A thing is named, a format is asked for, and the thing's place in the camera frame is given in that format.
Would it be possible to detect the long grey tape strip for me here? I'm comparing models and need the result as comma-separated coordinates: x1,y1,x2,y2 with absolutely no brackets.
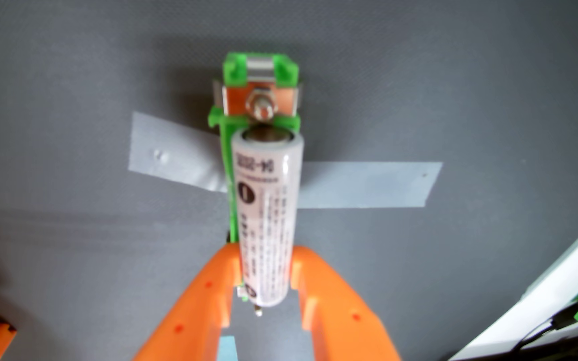
296,160,443,209

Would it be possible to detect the black Dell laptop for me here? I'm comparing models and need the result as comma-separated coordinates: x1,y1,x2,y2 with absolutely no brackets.
445,326,578,361

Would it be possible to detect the dark grey mat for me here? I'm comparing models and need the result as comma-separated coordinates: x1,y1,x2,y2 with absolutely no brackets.
0,0,578,361

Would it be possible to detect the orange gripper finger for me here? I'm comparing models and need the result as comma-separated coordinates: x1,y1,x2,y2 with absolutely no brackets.
133,243,245,361
289,246,402,361

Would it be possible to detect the short grey tape strip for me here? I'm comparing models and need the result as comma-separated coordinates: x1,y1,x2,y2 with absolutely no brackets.
128,111,229,193

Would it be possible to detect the white AA battery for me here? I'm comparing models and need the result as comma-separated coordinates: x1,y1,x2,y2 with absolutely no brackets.
231,125,305,308

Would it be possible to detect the light blue tape piece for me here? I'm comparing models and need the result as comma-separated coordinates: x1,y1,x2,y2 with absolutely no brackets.
217,336,239,361

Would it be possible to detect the black cable with plug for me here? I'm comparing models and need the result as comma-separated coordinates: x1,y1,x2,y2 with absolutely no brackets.
512,301,578,352

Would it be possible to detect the green battery holder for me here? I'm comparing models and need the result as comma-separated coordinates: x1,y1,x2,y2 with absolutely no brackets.
208,52,302,318

